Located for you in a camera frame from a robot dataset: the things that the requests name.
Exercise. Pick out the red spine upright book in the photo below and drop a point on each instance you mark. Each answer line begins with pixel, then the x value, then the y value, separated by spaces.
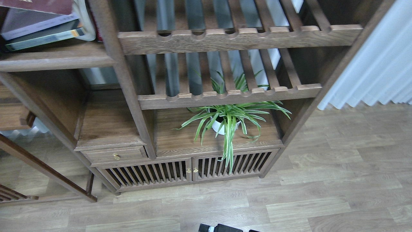
pixel 98 34

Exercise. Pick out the white curtain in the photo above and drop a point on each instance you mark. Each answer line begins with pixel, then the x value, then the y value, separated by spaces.
pixel 381 71

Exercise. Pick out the green spider plant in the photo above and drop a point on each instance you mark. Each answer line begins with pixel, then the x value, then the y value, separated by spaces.
pixel 239 112

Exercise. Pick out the white plant pot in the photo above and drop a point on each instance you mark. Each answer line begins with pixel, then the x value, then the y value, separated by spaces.
pixel 219 127

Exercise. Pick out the cream paged upright book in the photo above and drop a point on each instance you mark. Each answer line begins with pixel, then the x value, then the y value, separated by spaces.
pixel 81 8

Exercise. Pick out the brass drawer knob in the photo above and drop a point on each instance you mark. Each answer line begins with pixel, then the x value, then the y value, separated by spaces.
pixel 116 156

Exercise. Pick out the white paperback book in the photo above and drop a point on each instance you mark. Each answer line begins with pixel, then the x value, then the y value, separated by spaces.
pixel 20 22

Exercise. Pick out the dark wooden bookshelf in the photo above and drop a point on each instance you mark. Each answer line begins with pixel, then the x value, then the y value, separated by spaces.
pixel 129 94

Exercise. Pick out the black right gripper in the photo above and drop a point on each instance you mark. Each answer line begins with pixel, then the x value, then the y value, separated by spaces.
pixel 218 228

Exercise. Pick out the dark red book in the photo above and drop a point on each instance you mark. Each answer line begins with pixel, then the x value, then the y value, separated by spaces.
pixel 63 7

